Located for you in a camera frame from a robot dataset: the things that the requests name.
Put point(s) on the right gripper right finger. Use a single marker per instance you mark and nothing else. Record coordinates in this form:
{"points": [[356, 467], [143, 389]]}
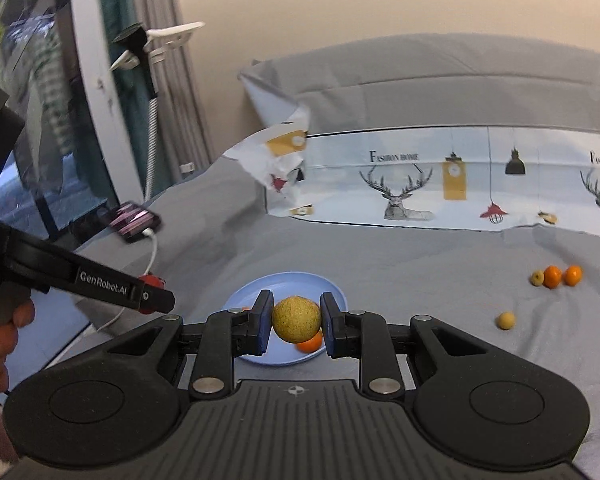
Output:
{"points": [[366, 337]]}

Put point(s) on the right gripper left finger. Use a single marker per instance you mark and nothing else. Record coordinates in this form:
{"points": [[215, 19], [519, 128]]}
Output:
{"points": [[225, 336]]}

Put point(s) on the yellow-green round fruit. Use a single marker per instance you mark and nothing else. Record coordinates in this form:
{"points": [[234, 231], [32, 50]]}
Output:
{"points": [[296, 319]]}

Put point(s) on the orange in plate front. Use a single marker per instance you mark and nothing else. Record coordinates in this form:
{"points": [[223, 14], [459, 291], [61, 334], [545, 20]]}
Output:
{"points": [[311, 345]]}

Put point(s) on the grey bed sheet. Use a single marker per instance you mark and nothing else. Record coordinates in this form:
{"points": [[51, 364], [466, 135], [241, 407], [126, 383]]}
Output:
{"points": [[216, 237]]}

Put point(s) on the black smartphone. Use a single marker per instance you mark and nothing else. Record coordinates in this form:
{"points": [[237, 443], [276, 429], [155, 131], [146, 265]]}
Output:
{"points": [[130, 221]]}

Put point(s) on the small yellow-green fruit lone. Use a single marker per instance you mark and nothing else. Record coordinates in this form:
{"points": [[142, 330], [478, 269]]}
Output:
{"points": [[506, 320]]}

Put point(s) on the small yellow-green fruit near kumquats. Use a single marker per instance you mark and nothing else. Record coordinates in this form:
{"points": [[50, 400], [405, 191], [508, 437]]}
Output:
{"points": [[537, 278]]}

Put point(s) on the grey curtain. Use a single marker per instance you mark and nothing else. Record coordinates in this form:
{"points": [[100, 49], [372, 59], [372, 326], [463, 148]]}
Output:
{"points": [[183, 129]]}

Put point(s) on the orange kumquat left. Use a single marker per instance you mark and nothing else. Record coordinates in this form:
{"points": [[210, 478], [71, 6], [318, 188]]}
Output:
{"points": [[552, 277]]}

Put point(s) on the orange kumquat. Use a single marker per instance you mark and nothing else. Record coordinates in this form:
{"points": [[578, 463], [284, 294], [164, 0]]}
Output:
{"points": [[552, 277], [572, 275]]}

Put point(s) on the orange kumquat right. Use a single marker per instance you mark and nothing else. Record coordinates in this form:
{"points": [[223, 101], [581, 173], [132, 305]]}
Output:
{"points": [[572, 275]]}

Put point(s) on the white phone holder clamp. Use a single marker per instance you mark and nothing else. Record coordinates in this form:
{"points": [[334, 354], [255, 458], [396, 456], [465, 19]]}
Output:
{"points": [[149, 45]]}

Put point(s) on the printed white quilt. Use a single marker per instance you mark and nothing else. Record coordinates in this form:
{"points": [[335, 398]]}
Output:
{"points": [[479, 178]]}

